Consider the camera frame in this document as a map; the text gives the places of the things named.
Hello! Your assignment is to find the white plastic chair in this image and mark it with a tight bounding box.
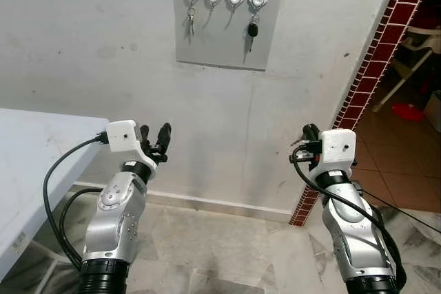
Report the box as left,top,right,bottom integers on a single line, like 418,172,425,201
372,25,441,113

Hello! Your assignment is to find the thin black floor cable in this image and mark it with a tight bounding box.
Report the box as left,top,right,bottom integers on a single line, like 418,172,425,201
357,185,441,235

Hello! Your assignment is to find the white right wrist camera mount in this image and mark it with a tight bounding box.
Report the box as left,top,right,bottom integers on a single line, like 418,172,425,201
314,128,358,185

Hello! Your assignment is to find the grey box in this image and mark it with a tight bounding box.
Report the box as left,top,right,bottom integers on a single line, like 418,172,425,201
423,90,441,134

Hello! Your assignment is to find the red round dish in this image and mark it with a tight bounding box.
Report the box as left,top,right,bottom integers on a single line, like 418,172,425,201
391,103,425,122

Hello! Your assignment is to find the grey wall board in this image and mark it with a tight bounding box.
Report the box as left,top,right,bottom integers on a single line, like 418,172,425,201
170,0,289,72

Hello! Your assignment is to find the silver key bunch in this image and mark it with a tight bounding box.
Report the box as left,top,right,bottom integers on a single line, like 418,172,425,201
187,6,197,37

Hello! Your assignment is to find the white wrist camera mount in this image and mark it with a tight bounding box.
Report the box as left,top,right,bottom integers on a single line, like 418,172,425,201
105,120,158,171
314,128,358,185

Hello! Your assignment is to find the red tiled wall trim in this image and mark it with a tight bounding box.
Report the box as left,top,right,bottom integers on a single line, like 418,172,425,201
289,0,439,228

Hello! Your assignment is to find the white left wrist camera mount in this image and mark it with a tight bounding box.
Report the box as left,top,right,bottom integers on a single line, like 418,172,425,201
105,120,158,171

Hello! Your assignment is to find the black car key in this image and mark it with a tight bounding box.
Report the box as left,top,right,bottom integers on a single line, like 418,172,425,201
247,13,261,53

